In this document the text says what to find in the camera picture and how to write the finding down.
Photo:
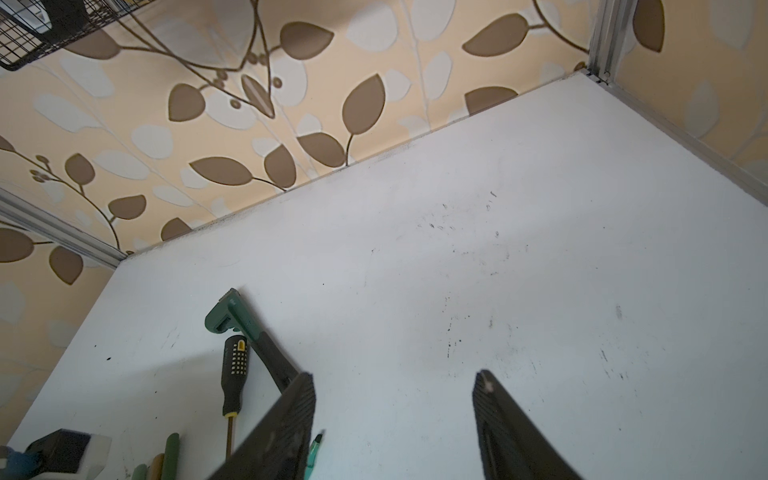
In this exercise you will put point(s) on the green highlighter pen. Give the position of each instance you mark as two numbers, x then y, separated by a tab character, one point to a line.
313	454

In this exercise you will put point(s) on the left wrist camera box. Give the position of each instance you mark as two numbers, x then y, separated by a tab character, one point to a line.
62	454

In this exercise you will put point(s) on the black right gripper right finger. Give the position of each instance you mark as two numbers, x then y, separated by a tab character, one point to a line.
511	446

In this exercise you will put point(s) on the brown wooden pen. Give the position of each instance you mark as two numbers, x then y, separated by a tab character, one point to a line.
155	468

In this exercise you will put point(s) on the light green pen cap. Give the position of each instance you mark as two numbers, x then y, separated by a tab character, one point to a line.
140	472

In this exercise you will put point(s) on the black wire basket centre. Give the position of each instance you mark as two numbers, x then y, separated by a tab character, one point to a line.
31	30

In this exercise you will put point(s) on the green pipe wrench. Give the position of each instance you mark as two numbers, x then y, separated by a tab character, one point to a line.
232	312

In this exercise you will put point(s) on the black yellow screwdriver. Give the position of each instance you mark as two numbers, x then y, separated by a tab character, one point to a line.
233	379

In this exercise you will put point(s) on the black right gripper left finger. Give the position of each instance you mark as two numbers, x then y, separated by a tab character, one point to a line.
278	447

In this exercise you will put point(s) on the grey green fountain pen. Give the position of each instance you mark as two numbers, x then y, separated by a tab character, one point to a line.
171	457

